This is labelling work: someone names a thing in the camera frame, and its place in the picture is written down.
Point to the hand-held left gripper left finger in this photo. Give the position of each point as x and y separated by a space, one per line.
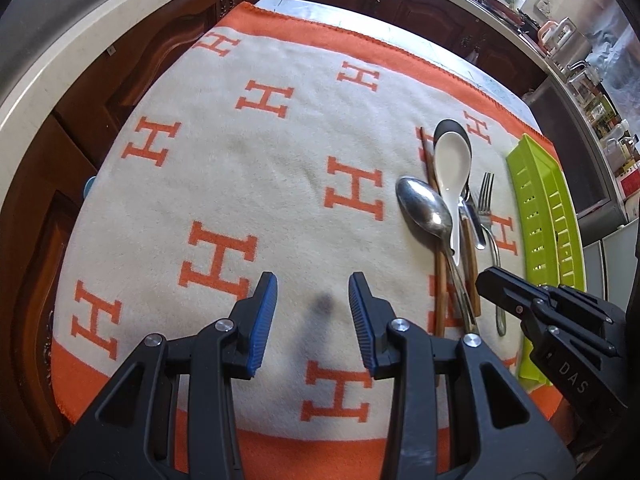
262 325

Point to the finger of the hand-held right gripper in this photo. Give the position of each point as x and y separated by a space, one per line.
500 290
575 300

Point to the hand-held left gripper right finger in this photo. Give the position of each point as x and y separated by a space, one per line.
360 325

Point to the metal table knife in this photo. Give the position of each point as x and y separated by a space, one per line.
464 300

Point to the brown wooden chopstick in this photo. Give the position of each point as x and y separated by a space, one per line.
440 285

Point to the short metal utensil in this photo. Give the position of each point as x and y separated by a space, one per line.
476 232

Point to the metal fork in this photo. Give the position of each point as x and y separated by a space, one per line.
486 217

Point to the green plastic utensil tray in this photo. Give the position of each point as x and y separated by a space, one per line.
530 200

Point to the large metal spoon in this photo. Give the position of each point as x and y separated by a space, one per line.
422 205

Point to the white ceramic spoon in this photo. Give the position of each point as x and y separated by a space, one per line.
452 160

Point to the grey refrigerator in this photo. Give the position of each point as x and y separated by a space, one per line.
615 265

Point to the silver glass door oven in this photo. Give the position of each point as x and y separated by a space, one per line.
570 135

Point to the orange and cream printed blanket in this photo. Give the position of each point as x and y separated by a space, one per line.
280 150

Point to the row of jars and bottles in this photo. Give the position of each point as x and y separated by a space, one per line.
600 110

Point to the small blue object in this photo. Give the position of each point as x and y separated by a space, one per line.
90 186

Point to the clear plastic sheet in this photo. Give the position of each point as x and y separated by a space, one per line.
620 50

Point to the white electric kettle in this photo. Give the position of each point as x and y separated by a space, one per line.
560 35

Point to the stainless steel stove cover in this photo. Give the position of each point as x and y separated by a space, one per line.
60 20

